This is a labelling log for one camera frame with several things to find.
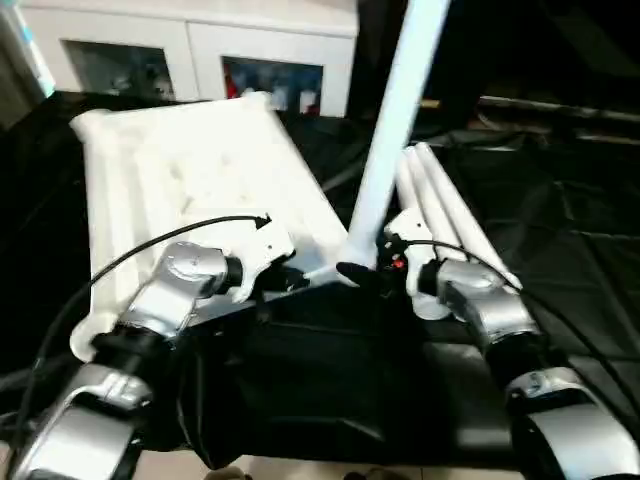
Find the white plastic table leg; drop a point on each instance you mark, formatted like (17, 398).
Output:
(430, 307)
(427, 200)
(457, 210)
(395, 125)

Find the white plastic table top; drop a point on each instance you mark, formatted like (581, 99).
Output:
(200, 165)

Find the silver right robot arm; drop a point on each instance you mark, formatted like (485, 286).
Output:
(480, 300)

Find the black work mat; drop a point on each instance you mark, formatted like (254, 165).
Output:
(320, 380)

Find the small yellow label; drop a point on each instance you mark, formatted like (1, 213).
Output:
(431, 103)

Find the white jar red label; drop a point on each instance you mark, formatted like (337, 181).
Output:
(307, 102)

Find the red package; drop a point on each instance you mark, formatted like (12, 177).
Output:
(231, 86)

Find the large black box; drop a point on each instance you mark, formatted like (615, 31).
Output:
(375, 50)

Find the silver metal bar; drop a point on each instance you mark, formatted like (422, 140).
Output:
(550, 111)

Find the white glass-door cabinet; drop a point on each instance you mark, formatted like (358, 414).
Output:
(195, 40)

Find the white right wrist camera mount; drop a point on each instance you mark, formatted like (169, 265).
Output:
(415, 230)

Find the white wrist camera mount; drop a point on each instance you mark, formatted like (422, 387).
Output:
(415, 230)
(265, 245)

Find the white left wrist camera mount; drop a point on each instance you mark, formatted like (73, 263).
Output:
(265, 245)

